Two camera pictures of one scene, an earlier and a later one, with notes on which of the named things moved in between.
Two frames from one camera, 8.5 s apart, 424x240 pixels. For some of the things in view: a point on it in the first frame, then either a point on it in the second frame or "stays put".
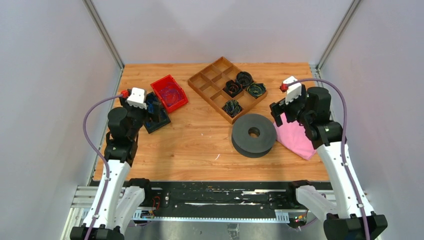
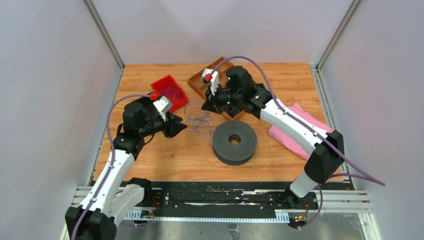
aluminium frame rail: [105, 31] stays put
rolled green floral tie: [232, 107] stays put
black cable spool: [253, 147] -> [231, 154]
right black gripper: [280, 107] -> [212, 105]
